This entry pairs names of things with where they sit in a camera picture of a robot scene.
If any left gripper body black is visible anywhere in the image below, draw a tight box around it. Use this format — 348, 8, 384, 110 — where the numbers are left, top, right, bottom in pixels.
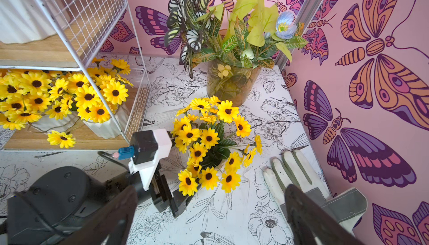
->
150, 164, 194, 218

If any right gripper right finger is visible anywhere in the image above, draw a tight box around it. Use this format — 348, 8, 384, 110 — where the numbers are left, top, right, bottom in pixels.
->
285, 184, 365, 245

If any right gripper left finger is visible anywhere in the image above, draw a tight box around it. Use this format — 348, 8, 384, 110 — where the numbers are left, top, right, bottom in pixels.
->
61, 186, 137, 245

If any sunflower pot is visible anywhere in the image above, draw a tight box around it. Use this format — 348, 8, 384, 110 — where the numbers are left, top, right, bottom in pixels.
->
171, 96, 263, 196
1, 69, 77, 149
1, 0, 57, 44
62, 57, 134, 139

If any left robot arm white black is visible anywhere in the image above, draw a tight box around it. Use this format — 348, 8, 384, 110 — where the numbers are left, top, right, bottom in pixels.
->
1, 166, 191, 245

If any white grey gardening glove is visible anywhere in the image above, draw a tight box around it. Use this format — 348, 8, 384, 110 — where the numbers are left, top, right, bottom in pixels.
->
263, 150, 368, 234

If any leafy plant in glass vase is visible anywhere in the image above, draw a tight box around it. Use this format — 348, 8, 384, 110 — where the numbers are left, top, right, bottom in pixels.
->
164, 0, 307, 106

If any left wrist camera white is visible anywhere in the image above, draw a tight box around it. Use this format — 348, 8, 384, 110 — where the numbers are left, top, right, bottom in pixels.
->
113, 129, 173, 190

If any white wire shelf rack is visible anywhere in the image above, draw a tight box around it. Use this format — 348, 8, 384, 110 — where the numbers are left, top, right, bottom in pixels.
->
1, 0, 151, 151

